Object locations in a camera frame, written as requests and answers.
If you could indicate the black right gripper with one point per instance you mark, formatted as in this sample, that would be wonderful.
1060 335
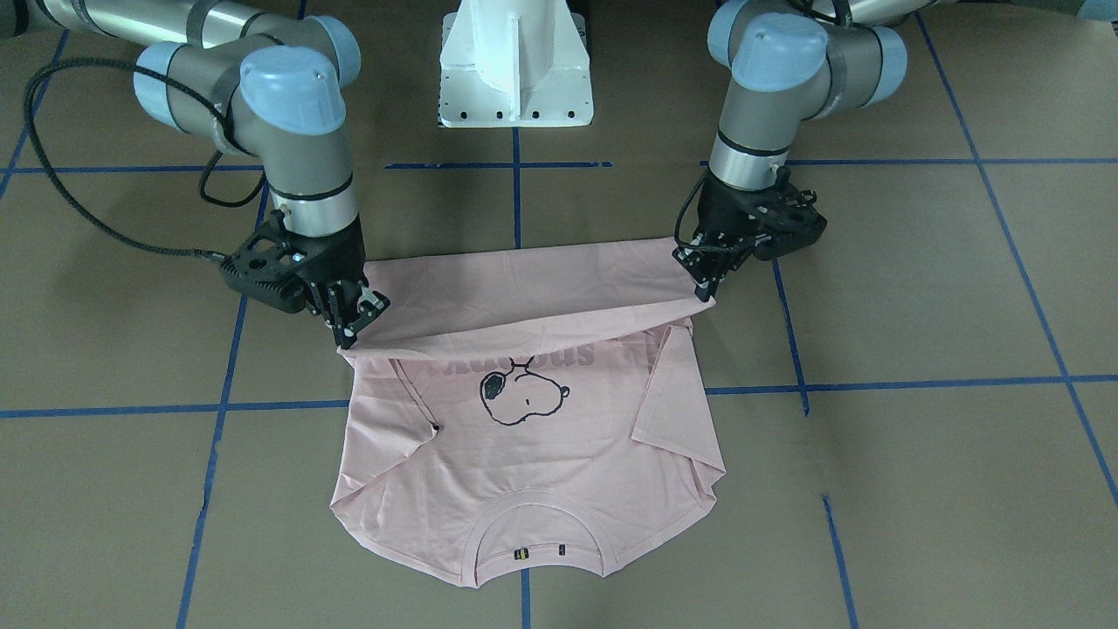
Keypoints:
339 259

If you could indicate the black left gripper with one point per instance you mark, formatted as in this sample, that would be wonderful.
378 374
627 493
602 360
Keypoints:
721 212

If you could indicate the pink t-shirt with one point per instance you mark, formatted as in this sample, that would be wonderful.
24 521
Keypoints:
528 408

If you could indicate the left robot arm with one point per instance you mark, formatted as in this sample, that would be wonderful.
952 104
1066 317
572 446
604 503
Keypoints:
790 62

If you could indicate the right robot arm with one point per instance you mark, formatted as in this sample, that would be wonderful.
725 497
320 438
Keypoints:
256 84

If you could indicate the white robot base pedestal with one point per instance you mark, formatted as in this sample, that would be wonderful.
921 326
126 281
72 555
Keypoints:
515 64

